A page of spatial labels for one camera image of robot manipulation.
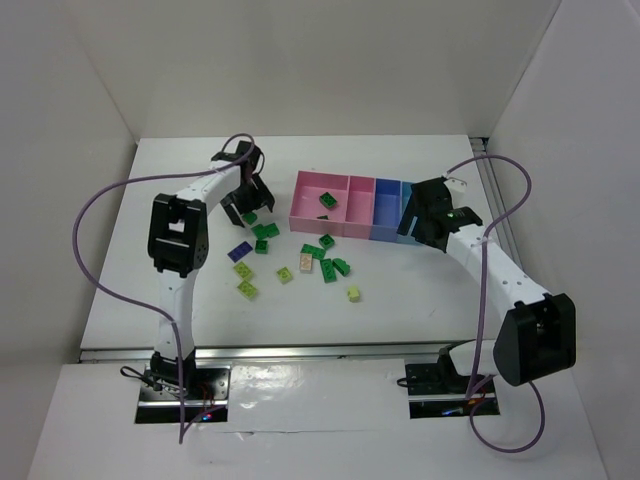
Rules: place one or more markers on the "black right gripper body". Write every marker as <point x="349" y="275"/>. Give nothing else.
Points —
<point x="420" y="215"/>

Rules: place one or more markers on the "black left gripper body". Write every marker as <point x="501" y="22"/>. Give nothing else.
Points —
<point x="250" y="198"/>

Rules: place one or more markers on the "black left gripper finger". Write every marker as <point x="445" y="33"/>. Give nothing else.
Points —
<point x="231" y="211"/>
<point x="263" y="196"/>

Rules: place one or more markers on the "green lego brick pair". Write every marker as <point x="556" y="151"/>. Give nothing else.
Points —
<point x="272" y="230"/>
<point x="260" y="231"/>

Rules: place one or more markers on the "large pink container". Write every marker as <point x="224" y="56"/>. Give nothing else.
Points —
<point x="306" y="206"/>

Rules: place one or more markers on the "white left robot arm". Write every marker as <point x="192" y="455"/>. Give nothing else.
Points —
<point x="178" y="244"/>

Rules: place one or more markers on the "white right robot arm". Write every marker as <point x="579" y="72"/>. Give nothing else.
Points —
<point x="537" y="335"/>

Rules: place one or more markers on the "light blue container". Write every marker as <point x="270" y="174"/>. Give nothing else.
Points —
<point x="409" y="215"/>

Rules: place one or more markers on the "purple lego brick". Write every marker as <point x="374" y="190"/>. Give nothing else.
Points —
<point x="240" y="251"/>

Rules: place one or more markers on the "purple blue container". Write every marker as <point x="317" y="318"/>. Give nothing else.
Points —
<point x="387" y="210"/>

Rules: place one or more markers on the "green lego brick small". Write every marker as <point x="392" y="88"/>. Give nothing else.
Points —
<point x="261" y="247"/>

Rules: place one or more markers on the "lime lego brick upper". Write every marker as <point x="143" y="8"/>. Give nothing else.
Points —
<point x="243" y="271"/>

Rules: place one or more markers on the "lime lego brick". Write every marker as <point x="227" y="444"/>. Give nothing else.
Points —
<point x="243" y="271"/>
<point x="247" y="290"/>
<point x="353" y="294"/>
<point x="284" y="275"/>

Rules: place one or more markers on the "small pink container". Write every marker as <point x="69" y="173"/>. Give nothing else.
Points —
<point x="360" y="205"/>

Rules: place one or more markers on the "green flat lego brick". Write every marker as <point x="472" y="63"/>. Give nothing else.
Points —
<point x="316" y="252"/>

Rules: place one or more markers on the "tan lego brick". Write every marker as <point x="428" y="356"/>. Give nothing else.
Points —
<point x="305" y="263"/>

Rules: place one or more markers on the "lime lego brick lower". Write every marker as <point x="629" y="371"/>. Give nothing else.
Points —
<point x="247" y="290"/>

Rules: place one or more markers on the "lime lego brick middle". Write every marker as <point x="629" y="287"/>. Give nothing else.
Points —
<point x="284" y="275"/>

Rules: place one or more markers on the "green long lego brick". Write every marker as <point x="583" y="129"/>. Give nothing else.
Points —
<point x="328" y="270"/>

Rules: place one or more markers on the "lime lego brick right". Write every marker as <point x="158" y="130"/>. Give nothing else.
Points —
<point x="353" y="294"/>

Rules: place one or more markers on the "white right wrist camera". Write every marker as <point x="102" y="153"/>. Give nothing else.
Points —
<point x="456" y="187"/>

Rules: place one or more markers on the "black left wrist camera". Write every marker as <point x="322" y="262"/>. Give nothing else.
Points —
<point x="246" y="149"/>

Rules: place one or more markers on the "aluminium rail right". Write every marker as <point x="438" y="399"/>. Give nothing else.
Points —
<point x="486" y="167"/>

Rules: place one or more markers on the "aluminium rail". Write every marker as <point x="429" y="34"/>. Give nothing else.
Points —
<point x="486" y="167"/>
<point x="287" y="352"/>

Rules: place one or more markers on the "aluminium rail front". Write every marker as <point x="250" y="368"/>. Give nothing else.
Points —
<point x="287" y="352"/>

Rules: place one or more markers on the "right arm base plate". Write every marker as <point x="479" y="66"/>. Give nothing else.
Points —
<point x="437" y="391"/>

